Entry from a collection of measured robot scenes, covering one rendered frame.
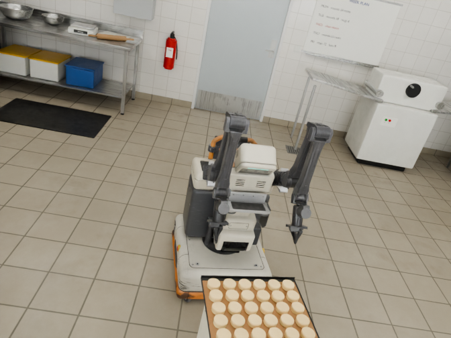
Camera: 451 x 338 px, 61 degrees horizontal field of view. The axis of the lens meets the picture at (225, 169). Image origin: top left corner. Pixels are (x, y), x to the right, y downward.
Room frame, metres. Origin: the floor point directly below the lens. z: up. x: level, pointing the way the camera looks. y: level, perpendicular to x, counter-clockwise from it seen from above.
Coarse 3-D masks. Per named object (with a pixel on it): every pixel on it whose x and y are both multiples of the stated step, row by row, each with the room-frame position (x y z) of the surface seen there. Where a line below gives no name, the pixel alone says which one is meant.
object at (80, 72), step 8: (64, 64) 4.64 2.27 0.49; (72, 64) 4.70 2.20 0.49; (80, 64) 4.77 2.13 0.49; (88, 64) 4.84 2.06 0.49; (96, 64) 4.92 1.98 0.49; (72, 72) 4.66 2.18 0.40; (80, 72) 4.67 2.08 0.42; (88, 72) 4.68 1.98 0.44; (96, 72) 4.79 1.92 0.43; (72, 80) 4.66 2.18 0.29; (80, 80) 4.67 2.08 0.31; (88, 80) 4.68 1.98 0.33; (96, 80) 4.80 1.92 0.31
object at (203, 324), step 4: (204, 308) 1.09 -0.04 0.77; (204, 312) 1.07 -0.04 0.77; (204, 316) 1.06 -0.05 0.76; (204, 320) 1.05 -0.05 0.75; (200, 324) 1.09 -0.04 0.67; (204, 324) 1.04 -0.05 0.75; (200, 328) 1.07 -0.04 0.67; (204, 328) 1.02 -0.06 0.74; (200, 332) 1.06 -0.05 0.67; (204, 332) 1.01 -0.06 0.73; (208, 332) 0.97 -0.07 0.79; (200, 336) 1.05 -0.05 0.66; (204, 336) 1.00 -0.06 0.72; (208, 336) 0.96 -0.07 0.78
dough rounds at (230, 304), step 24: (216, 288) 1.07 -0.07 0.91; (240, 288) 1.10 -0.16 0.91; (264, 288) 1.13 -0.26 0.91; (288, 288) 1.15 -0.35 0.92; (216, 312) 0.95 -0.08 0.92; (240, 312) 0.99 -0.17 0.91; (264, 312) 1.01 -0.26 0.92; (288, 312) 1.04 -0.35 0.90; (216, 336) 0.86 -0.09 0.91; (240, 336) 0.87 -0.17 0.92; (264, 336) 0.90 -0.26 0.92; (288, 336) 0.92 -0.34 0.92; (312, 336) 0.94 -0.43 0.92
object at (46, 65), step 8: (32, 56) 4.66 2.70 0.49; (40, 56) 4.73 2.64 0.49; (48, 56) 4.81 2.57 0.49; (56, 56) 4.89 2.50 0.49; (64, 56) 4.97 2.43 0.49; (32, 64) 4.61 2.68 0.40; (40, 64) 4.62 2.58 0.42; (48, 64) 4.63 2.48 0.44; (56, 64) 4.65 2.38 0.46; (32, 72) 4.61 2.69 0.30; (40, 72) 4.62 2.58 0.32; (48, 72) 4.63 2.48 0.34; (56, 72) 4.64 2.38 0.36; (64, 72) 4.87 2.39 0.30; (56, 80) 4.64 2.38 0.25
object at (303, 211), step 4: (292, 196) 1.76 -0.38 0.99; (308, 196) 1.77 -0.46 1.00; (292, 200) 1.75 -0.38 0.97; (308, 200) 1.76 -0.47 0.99; (300, 204) 1.70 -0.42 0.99; (304, 204) 1.70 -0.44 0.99; (300, 208) 1.68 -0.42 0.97; (304, 208) 1.66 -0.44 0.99; (308, 208) 1.67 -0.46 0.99; (300, 212) 1.65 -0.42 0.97; (304, 212) 1.65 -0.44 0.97; (308, 212) 1.66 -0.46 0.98; (300, 216) 1.65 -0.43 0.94; (304, 216) 1.64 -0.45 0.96; (308, 216) 1.65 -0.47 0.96
